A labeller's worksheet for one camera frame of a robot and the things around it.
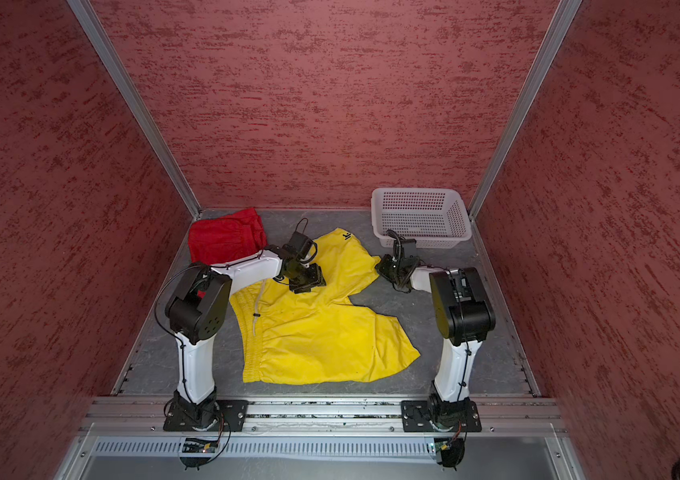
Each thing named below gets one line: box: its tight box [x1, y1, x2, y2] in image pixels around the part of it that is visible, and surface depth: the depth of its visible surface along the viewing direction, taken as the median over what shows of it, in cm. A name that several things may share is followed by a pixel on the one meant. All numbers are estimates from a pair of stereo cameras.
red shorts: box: [188, 208, 268, 266], surface depth 110 cm
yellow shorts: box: [229, 228, 421, 385], surface depth 87 cm
